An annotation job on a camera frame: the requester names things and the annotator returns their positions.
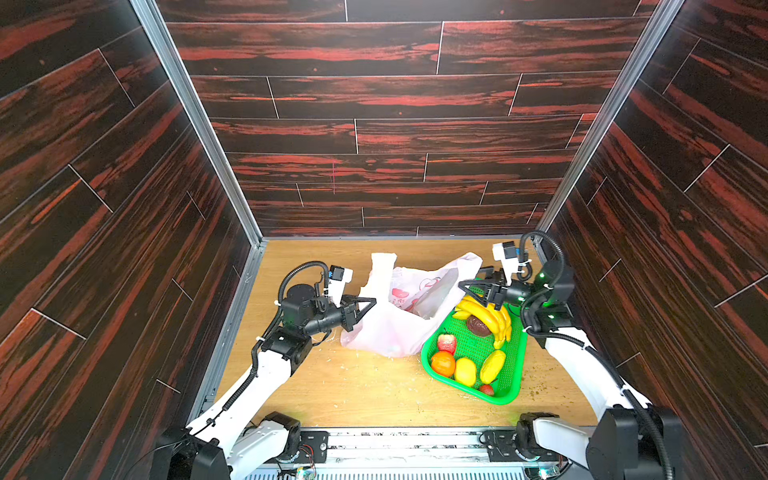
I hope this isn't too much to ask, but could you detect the pink printed plastic bag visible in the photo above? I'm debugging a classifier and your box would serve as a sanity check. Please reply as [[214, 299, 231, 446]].
[[341, 252, 482, 358]]

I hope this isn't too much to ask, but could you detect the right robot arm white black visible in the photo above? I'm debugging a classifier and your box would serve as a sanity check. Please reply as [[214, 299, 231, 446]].
[[458, 260, 683, 479]]

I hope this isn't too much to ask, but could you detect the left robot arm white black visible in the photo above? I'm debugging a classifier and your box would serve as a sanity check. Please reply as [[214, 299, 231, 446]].
[[148, 284, 377, 479]]

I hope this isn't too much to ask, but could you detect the yellow fake banana bunch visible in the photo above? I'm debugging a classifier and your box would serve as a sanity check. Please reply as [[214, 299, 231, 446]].
[[452, 296, 512, 350]]

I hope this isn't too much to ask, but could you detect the dark brown fake date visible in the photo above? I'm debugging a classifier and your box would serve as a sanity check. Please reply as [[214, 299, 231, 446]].
[[466, 315, 493, 338]]

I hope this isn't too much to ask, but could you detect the red pink fake apple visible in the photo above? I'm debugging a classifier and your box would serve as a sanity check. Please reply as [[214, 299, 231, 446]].
[[436, 333, 458, 356]]

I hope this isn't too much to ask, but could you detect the small yellow fake banana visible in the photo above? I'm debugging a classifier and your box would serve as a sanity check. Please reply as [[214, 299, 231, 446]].
[[479, 349, 506, 385]]

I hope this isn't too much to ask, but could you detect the yellow fake lemon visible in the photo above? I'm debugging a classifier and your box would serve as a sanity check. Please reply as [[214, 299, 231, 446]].
[[453, 357, 477, 388]]

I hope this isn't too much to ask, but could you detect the orange fake orange left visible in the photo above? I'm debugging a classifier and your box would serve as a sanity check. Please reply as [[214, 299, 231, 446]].
[[430, 350, 456, 378]]

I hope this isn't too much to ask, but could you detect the green plastic perforated basket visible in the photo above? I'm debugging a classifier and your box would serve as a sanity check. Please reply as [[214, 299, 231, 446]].
[[421, 303, 527, 405]]

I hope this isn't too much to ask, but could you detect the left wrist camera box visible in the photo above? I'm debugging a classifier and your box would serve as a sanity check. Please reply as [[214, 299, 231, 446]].
[[326, 265, 354, 307]]

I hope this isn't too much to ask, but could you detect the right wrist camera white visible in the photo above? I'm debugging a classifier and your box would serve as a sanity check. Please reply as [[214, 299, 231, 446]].
[[492, 241, 533, 285]]

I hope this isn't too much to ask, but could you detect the metal front rail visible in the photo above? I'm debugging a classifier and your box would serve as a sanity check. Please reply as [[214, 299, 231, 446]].
[[239, 427, 667, 480]]

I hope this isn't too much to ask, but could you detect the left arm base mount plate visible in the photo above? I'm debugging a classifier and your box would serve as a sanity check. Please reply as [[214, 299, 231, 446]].
[[267, 429, 330, 465]]

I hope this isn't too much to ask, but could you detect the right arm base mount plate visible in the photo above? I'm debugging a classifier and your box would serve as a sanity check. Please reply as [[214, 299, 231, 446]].
[[478, 429, 566, 464]]

